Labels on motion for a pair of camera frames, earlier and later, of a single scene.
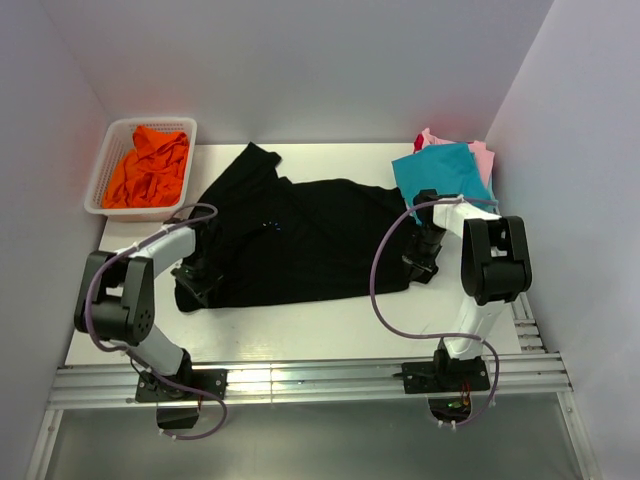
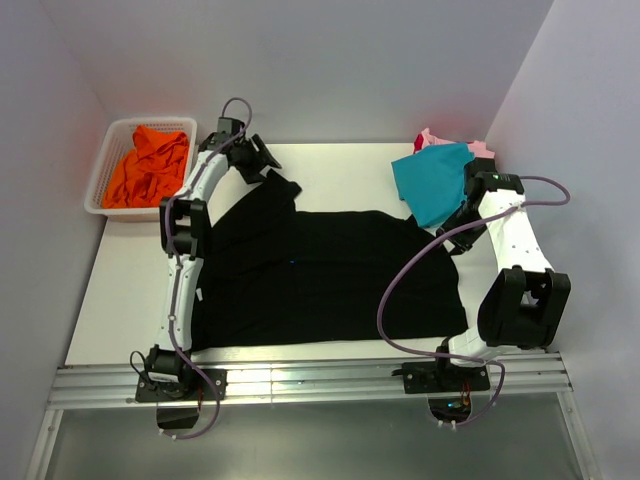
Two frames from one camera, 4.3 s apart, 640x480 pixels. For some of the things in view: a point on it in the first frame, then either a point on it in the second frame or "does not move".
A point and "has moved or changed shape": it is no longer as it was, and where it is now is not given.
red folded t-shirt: [418, 143] does not move
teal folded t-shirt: [450, 169] does not move
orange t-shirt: [149, 174] does not move
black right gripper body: [423, 249] → [466, 215]
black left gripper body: [197, 275] → [250, 163]
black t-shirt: [256, 235] has moved or changed shape
